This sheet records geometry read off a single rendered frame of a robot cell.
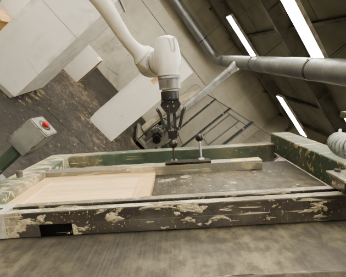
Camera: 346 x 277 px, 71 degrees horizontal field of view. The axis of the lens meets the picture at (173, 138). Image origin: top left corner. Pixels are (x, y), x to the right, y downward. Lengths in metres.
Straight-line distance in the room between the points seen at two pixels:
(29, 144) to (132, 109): 3.37
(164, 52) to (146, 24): 8.01
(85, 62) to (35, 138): 4.55
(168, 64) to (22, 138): 0.84
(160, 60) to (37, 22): 2.42
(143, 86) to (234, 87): 5.59
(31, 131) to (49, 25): 2.00
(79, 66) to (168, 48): 4.97
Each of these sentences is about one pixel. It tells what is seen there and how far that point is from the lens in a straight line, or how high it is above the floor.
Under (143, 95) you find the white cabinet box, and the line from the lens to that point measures 4.59.
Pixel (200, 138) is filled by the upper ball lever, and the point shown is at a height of 1.52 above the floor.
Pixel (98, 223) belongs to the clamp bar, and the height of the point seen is 1.20.
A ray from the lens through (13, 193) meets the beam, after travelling 1.04.
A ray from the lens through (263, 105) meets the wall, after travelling 10.22.
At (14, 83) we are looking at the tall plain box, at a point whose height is 0.18.
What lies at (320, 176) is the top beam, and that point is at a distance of 1.04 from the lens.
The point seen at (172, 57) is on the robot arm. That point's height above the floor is 1.64.
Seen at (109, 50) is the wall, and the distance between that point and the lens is 9.00.
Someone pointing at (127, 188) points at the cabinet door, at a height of 1.21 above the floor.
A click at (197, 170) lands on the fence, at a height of 1.43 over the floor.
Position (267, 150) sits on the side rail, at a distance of 1.37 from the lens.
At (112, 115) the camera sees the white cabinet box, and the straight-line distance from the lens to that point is 4.70.
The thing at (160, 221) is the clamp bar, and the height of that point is 1.33.
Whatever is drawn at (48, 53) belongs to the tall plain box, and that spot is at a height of 0.73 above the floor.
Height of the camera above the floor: 1.57
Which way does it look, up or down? 7 degrees down
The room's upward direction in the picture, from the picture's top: 51 degrees clockwise
